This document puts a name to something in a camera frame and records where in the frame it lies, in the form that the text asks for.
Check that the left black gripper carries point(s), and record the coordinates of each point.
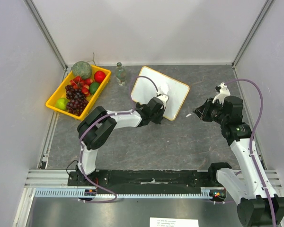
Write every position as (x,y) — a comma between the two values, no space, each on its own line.
(162,112)

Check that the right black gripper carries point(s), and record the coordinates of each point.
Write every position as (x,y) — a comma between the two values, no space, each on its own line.
(204,111)

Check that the wood framed whiteboard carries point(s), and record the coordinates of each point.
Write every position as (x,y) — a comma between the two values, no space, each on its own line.
(151,83)

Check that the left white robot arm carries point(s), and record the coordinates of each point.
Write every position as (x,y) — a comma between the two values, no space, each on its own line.
(100,123)

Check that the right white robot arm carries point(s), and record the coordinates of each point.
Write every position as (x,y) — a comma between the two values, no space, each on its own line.
(258,204)

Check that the clear glass bottle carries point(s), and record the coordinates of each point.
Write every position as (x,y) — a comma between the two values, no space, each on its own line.
(120,74)

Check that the red apple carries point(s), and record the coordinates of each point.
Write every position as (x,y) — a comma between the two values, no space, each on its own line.
(99,76)

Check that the dark green lime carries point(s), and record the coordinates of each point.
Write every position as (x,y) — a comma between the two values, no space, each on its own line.
(93,87)

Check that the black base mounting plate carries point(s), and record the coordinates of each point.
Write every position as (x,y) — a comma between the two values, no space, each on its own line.
(110,178)

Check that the purple grape bunch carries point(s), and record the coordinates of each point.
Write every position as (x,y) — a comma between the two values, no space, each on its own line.
(77,100)

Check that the yellow plastic tray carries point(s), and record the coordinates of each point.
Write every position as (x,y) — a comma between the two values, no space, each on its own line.
(61,93)

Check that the red strawberry cluster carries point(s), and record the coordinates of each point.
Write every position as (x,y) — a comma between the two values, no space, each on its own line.
(82,84)

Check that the green melon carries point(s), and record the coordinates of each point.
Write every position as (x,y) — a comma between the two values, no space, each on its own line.
(82,69)

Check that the light green apple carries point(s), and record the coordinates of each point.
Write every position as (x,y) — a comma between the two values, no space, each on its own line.
(61,104)

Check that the white paper label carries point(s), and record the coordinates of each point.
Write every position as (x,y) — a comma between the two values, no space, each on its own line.
(173,222)

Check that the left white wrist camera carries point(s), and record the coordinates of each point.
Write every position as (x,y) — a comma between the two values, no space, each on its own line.
(162,93)

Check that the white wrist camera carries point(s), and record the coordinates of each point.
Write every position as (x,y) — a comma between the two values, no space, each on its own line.
(222,92)
(162,93)

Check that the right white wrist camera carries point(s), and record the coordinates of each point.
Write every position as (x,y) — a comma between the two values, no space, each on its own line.
(222,92)

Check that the grey slotted cable duct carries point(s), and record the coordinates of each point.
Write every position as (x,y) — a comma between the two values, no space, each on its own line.
(84,193)

